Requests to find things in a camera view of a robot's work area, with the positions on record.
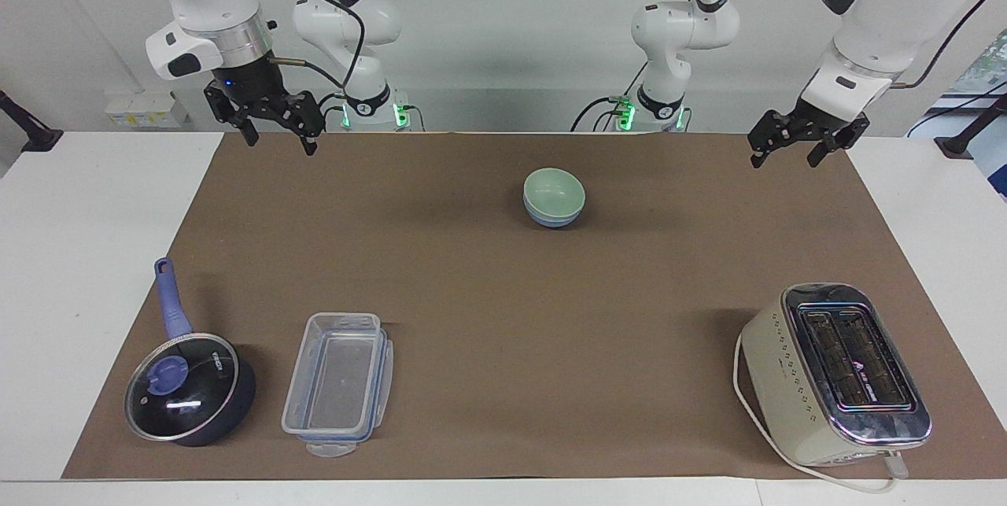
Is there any black stand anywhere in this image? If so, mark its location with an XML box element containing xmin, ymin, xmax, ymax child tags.
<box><xmin>934</xmin><ymin>92</ymin><xmax>1007</xmax><ymax>161</ymax></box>
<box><xmin>0</xmin><ymin>90</ymin><xmax>65</xmax><ymax>153</ymax></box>

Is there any blue bowl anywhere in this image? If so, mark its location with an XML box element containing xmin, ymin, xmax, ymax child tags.
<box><xmin>524</xmin><ymin>202</ymin><xmax>585</xmax><ymax>229</ymax></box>

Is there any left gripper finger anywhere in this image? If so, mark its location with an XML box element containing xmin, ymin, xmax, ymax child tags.
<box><xmin>807</xmin><ymin>113</ymin><xmax>872</xmax><ymax>169</ymax></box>
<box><xmin>747</xmin><ymin>111</ymin><xmax>808</xmax><ymax>170</ymax></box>

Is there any cream toaster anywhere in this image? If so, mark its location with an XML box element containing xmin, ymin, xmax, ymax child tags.
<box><xmin>740</xmin><ymin>283</ymin><xmax>934</xmax><ymax>468</ymax></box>

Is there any white toaster cord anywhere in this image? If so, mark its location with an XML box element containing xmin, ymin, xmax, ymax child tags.
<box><xmin>733</xmin><ymin>331</ymin><xmax>910</xmax><ymax>494</ymax></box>

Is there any black cable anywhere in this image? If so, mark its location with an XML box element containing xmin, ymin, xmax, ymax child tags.
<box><xmin>905</xmin><ymin>79</ymin><xmax>1007</xmax><ymax>139</ymax></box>
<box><xmin>891</xmin><ymin>0</ymin><xmax>1000</xmax><ymax>90</ymax></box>
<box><xmin>245</xmin><ymin>0</ymin><xmax>368</xmax><ymax>110</ymax></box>
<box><xmin>571</xmin><ymin>61</ymin><xmax>651</xmax><ymax>133</ymax></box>

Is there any glass pot lid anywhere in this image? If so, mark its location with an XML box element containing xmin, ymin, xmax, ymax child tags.
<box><xmin>124</xmin><ymin>333</ymin><xmax>239</xmax><ymax>442</ymax></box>

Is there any dark blue pot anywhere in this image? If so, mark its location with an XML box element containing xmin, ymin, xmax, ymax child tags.
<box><xmin>124</xmin><ymin>257</ymin><xmax>257</xmax><ymax>448</ymax></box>

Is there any green bowl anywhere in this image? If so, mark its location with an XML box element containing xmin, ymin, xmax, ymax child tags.
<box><xmin>523</xmin><ymin>168</ymin><xmax>587</xmax><ymax>220</ymax></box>

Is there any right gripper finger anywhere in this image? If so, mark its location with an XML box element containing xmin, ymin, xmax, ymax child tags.
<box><xmin>204</xmin><ymin>82</ymin><xmax>260</xmax><ymax>148</ymax></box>
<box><xmin>259</xmin><ymin>92</ymin><xmax>326</xmax><ymax>157</ymax></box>

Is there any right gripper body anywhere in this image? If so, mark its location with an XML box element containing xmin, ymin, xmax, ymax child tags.
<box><xmin>218</xmin><ymin>50</ymin><xmax>291</xmax><ymax>108</ymax></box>

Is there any clear plastic food container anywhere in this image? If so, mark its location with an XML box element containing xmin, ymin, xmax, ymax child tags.
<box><xmin>283</xmin><ymin>325</ymin><xmax>395</xmax><ymax>459</ymax></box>

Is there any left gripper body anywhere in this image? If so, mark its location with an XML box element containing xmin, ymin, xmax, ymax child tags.
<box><xmin>792</xmin><ymin>96</ymin><xmax>840</xmax><ymax>131</ymax></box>

